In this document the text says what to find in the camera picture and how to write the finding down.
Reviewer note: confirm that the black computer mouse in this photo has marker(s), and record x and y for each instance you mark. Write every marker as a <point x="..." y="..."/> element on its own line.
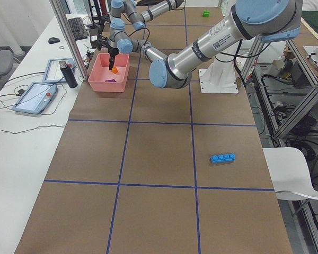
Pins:
<point x="53" y="40"/>

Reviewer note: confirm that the black water bottle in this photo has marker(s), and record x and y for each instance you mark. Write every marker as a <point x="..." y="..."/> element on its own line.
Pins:
<point x="68" y="74"/>

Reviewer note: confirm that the near teach pendant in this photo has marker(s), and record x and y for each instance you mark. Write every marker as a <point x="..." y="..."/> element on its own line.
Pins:
<point x="36" y="98"/>

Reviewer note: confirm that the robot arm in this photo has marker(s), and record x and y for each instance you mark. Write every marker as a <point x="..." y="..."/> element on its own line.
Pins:
<point x="273" y="21"/>
<point x="137" y="19"/>

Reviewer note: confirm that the pink plastic box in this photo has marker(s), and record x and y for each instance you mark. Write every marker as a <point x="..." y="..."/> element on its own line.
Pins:
<point x="100" y="72"/>

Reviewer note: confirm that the teach pendant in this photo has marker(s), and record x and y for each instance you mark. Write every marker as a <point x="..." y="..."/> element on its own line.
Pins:
<point x="53" y="73"/>
<point x="36" y="98"/>

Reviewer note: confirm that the black keyboard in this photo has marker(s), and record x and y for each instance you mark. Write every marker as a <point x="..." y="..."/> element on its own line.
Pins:
<point x="78" y="28"/>

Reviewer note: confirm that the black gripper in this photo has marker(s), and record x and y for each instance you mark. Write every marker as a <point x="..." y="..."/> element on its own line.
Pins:
<point x="112" y="51"/>

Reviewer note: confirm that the aluminium frame post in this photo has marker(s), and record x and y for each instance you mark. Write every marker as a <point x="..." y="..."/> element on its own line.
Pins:
<point x="67" y="33"/>

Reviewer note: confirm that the white chair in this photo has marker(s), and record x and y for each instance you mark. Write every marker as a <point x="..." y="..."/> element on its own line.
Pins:
<point x="290" y="174"/>

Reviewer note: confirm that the orange block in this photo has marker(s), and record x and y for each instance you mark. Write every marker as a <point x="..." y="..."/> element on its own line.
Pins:
<point x="114" y="70"/>

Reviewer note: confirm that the far teach pendant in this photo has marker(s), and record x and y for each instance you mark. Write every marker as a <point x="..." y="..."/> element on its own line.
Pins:
<point x="53" y="73"/>

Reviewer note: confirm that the green two-stud block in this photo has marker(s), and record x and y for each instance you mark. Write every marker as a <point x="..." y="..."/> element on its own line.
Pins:
<point x="206" y="13"/>

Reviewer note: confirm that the long blue four-stud block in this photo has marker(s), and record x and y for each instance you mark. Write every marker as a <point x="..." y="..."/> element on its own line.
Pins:
<point x="222" y="158"/>

